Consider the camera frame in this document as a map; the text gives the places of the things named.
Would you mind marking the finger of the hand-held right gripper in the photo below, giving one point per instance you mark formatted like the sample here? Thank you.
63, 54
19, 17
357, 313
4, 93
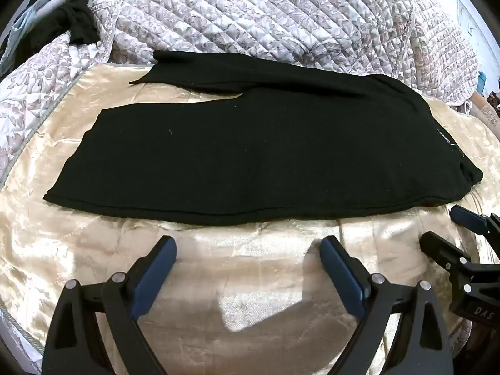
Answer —
441, 247
468, 215

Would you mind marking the golden satin bed sheet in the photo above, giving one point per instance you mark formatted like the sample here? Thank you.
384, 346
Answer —
234, 281

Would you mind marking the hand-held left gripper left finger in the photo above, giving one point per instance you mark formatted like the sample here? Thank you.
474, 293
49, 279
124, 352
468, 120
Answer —
157, 275

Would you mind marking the beige patterned roll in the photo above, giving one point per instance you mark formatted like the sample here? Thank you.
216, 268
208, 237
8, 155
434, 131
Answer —
484, 113

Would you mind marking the black pants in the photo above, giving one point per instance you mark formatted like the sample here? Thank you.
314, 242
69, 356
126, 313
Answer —
254, 156

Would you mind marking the floral quilted blanket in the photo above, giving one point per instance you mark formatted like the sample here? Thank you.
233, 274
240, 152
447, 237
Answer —
234, 7

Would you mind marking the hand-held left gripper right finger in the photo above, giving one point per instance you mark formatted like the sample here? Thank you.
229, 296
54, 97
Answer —
343, 273

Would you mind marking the small blue object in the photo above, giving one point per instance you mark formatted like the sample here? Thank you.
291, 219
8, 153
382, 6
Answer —
482, 82

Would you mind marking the light blue cloth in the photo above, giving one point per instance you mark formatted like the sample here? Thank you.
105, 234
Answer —
23, 31

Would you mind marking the white wall paper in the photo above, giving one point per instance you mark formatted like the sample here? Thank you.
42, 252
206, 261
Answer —
468, 19

